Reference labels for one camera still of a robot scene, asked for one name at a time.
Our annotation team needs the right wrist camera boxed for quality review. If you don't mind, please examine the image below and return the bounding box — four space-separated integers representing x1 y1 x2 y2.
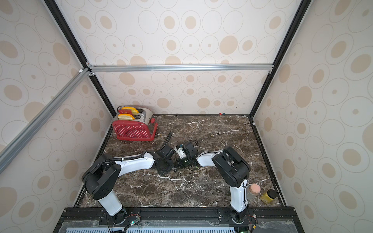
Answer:
174 140 198 160

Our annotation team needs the toast slice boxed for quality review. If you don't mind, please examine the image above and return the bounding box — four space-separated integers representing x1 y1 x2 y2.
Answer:
118 113 136 121
119 107 139 115

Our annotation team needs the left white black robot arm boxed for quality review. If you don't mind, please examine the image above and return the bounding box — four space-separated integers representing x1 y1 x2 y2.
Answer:
82 132 176 225

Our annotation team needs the clear jar pink lid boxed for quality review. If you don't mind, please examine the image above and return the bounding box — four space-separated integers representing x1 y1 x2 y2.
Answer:
247 183 261 200

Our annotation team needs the red toaster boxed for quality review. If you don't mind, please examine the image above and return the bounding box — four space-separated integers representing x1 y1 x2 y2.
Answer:
112 106 158 141

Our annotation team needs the horizontal aluminium bar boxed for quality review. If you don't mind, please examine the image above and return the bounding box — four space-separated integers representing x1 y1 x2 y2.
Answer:
87 62 274 72

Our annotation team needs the yellow bottle black cap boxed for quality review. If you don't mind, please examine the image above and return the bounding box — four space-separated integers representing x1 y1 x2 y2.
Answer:
260 189 277 204

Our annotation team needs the back toast slice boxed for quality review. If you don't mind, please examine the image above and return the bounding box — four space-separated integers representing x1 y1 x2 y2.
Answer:
119 107 139 115

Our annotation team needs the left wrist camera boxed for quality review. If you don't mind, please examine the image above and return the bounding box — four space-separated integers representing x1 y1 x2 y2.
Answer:
157 144 175 160

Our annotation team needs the left diagonal aluminium bar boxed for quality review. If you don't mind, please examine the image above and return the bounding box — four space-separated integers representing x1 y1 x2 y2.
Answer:
1 68 90 172

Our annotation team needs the front toast slice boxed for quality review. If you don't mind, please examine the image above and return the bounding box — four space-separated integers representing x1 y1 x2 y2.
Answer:
118 113 136 121

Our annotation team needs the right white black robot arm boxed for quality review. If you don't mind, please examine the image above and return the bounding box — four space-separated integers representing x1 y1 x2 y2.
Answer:
174 142 250 224

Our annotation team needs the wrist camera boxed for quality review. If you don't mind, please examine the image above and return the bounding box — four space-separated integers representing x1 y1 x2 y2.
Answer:
174 140 198 160
157 144 175 160

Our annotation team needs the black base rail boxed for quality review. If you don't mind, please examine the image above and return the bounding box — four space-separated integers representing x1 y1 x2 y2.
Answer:
54 207 304 233

